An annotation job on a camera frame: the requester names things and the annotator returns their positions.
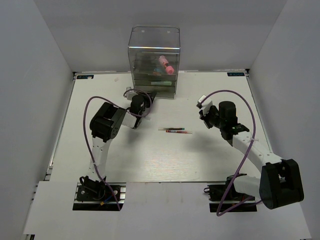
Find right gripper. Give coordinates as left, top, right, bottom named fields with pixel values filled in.
left=200, top=105, right=226, bottom=129

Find green highlighter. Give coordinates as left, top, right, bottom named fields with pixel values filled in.
left=150, top=81, right=173, bottom=86

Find pink marker tube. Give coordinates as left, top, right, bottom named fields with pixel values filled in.
left=158, top=55, right=175, bottom=75

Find red gel pen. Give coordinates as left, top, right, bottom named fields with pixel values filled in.
left=165, top=129, right=193, bottom=135

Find clear acrylic drawer organizer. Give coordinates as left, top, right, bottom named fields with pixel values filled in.
left=128, top=25, right=181, bottom=99

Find blue highlighter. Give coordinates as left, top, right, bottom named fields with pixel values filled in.
left=153, top=68, right=163, bottom=73

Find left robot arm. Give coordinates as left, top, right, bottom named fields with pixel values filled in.
left=79, top=88, right=157, bottom=200

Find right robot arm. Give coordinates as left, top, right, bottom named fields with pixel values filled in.
left=197, top=96, right=305, bottom=210

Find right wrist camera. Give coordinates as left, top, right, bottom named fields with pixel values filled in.
left=196, top=95, right=213, bottom=115

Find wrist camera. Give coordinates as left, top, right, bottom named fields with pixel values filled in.
left=123, top=87, right=139, bottom=101
left=196, top=95, right=213, bottom=115

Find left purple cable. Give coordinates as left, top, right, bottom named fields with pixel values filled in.
left=84, top=90, right=154, bottom=210

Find purple cable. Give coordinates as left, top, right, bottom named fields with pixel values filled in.
left=199, top=89, right=263, bottom=217
left=84, top=90, right=154, bottom=210

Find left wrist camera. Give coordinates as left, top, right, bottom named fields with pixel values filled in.
left=123, top=87, right=139, bottom=101

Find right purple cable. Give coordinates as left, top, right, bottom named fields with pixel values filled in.
left=199, top=89, right=263, bottom=217

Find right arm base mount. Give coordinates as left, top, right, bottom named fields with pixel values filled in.
left=203, top=183, right=257, bottom=213

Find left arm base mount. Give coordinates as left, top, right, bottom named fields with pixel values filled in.
left=72, top=183, right=126, bottom=212

